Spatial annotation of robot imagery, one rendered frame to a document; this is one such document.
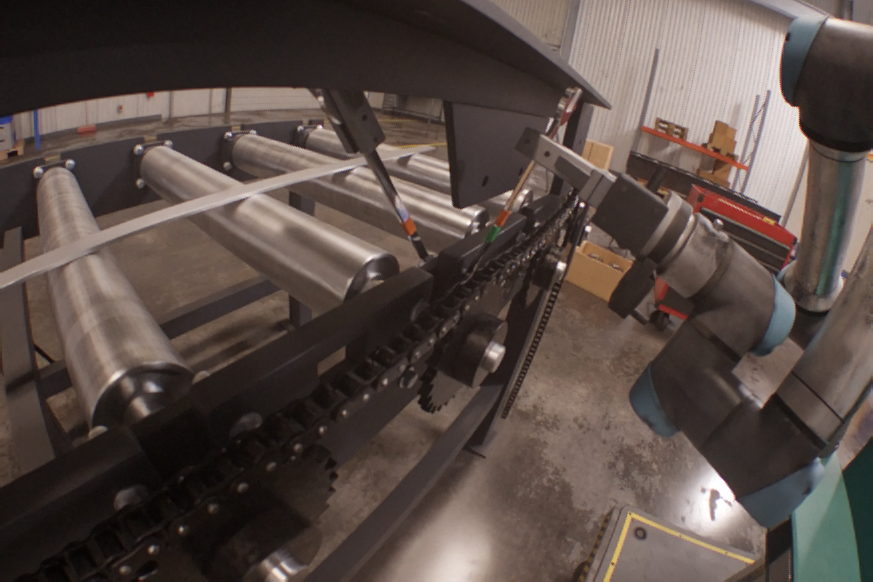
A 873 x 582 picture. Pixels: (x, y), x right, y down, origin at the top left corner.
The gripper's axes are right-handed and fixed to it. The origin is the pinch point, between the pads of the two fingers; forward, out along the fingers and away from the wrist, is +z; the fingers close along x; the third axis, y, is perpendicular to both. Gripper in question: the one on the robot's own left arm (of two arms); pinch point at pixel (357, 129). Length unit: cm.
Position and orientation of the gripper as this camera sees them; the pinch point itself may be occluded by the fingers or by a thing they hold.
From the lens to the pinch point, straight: 36.4
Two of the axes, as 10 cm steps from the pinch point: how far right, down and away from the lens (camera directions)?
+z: 3.4, 6.8, 6.5
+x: 7.8, 1.9, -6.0
